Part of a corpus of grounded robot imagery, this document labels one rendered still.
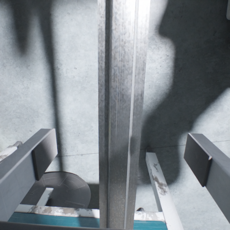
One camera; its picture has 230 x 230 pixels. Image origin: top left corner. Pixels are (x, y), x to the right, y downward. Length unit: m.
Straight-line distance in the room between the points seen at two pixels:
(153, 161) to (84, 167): 0.49
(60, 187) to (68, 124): 0.38
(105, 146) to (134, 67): 0.13
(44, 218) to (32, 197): 0.41
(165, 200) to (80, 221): 0.33
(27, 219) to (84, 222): 0.19
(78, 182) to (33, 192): 0.25
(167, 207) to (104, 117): 0.54
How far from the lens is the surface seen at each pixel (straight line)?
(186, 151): 0.17
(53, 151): 0.16
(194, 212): 1.56
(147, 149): 1.08
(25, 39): 1.12
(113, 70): 0.22
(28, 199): 1.09
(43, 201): 0.99
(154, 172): 0.88
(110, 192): 0.29
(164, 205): 0.73
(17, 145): 1.23
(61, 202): 1.02
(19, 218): 0.73
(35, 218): 0.71
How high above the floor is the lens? 0.98
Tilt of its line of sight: 72 degrees down
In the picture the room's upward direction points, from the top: 174 degrees counter-clockwise
